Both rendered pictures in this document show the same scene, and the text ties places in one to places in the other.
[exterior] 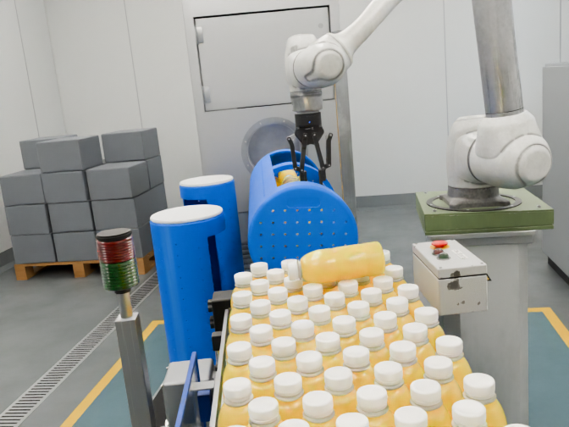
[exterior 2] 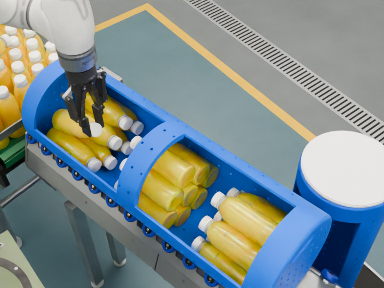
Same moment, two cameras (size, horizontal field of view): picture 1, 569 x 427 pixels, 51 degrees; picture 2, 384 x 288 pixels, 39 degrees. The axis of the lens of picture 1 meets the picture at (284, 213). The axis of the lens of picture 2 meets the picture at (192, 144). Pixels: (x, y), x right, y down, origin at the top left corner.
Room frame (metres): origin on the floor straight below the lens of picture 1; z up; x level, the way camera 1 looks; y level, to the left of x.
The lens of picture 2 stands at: (2.59, -0.62, 2.23)
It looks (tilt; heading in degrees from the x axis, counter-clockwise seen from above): 49 degrees down; 134
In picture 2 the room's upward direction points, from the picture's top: 1 degrees counter-clockwise
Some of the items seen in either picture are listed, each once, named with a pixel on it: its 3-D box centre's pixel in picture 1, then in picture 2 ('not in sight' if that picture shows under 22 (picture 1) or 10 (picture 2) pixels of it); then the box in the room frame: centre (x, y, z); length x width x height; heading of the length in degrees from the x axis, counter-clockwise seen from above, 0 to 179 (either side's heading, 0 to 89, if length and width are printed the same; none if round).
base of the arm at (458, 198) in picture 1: (471, 191); not in sight; (1.88, -0.61, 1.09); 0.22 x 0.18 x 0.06; 176
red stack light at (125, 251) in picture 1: (116, 247); not in sight; (1.03, 0.30, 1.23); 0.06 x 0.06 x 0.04
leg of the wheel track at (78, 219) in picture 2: not in sight; (86, 247); (1.50, -0.11, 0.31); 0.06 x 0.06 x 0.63; 2
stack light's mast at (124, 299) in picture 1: (120, 274); not in sight; (1.03, 0.30, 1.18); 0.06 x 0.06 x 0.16
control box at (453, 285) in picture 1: (447, 274); not in sight; (1.23, -0.34, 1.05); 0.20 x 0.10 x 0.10; 2
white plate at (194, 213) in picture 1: (186, 213); (350, 167); (2.26, 0.38, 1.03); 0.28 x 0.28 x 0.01
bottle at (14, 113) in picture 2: not in sight; (10, 112); (1.31, -0.14, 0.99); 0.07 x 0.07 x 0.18
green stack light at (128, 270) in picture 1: (119, 272); not in sight; (1.03, 0.30, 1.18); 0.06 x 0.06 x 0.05
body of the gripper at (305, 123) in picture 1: (308, 128); (82, 76); (1.72, -0.09, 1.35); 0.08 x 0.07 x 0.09; 92
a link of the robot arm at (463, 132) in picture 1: (474, 150); not in sight; (1.85, -0.61, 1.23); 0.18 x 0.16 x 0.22; 12
